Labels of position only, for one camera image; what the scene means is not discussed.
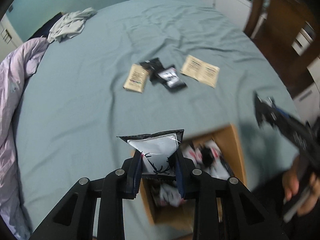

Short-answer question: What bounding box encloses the white deer snack packet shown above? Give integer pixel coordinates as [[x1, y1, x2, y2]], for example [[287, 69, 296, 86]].
[[120, 129, 184, 177]]

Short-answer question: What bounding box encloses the person right hand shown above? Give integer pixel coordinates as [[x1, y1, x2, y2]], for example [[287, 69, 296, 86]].
[[282, 154, 319, 223]]

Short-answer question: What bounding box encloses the snack packet in box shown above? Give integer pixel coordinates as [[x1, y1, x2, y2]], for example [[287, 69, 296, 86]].
[[151, 139, 234, 207]]

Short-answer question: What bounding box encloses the brown cardboard box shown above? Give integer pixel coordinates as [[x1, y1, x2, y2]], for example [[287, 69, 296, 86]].
[[139, 124, 247, 231]]

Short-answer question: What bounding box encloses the beige packet right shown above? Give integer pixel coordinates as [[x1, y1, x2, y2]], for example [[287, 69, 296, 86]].
[[180, 55, 220, 88]]

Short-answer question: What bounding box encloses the beige packet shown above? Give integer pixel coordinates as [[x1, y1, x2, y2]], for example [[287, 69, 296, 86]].
[[180, 55, 220, 88], [123, 64, 150, 93]]

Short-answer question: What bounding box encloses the beige packet left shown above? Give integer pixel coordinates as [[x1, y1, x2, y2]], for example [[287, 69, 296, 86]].
[[123, 64, 150, 93]]

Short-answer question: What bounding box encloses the wooden chair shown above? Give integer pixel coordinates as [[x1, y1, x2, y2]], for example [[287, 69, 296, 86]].
[[244, 0, 319, 97]]

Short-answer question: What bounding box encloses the black white packet on bed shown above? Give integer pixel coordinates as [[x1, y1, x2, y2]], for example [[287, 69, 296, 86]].
[[155, 65, 187, 93]]

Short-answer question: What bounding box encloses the black snack packet on bed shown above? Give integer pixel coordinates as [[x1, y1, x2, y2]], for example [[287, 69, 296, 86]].
[[139, 57, 164, 83]]

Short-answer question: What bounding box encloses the teal bed sheet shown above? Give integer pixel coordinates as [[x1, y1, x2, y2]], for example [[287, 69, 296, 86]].
[[14, 0, 297, 230]]

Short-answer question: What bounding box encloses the lilac duvet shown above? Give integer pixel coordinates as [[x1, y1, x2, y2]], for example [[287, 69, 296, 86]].
[[1, 37, 49, 239]]

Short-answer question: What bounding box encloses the grey crumpled garment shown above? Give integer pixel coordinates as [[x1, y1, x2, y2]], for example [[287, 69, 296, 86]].
[[47, 7, 97, 43]]

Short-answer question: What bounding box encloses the white door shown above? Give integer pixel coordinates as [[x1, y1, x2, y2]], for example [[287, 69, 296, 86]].
[[0, 14, 23, 61]]

